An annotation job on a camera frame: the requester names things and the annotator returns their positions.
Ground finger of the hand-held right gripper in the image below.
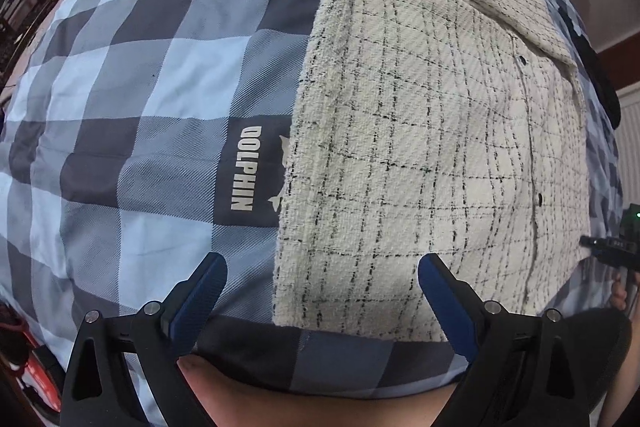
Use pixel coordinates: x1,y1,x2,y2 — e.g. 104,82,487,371
579,234,610,259

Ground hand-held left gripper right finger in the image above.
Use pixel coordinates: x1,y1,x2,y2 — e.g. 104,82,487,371
417,253,587,427

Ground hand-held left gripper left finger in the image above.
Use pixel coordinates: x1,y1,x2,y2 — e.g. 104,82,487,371
60,252,228,427

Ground cream plaid button shirt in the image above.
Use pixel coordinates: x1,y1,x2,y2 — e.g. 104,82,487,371
272,0,592,343

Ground person's right hand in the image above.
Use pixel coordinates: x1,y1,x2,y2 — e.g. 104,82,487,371
610,278,630,312

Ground white louvred wardrobe door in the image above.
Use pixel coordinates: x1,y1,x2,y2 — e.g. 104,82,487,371
615,87,640,208

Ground black garment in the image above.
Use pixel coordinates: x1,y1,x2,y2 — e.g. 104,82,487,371
555,4,622,130

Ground red object on floor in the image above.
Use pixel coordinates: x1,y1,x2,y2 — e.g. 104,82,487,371
0,302,68,418

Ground blue checkered bed blanket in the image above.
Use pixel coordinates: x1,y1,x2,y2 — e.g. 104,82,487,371
0,0,626,427

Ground dark wooden chairs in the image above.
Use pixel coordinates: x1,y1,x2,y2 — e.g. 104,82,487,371
0,0,66,82

